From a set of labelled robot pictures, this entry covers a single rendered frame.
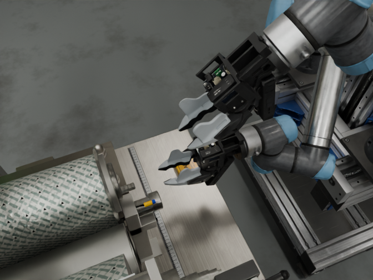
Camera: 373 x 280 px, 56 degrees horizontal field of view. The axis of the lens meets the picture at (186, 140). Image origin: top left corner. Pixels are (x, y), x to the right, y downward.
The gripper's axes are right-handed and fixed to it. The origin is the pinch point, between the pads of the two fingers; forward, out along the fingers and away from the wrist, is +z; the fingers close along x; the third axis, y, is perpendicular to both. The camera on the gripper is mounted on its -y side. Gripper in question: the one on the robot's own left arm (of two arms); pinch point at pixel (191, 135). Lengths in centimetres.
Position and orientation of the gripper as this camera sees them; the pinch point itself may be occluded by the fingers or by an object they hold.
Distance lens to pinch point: 63.0
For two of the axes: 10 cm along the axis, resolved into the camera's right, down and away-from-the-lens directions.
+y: -5.9, -2.4, -7.7
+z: -7.1, 6.1, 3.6
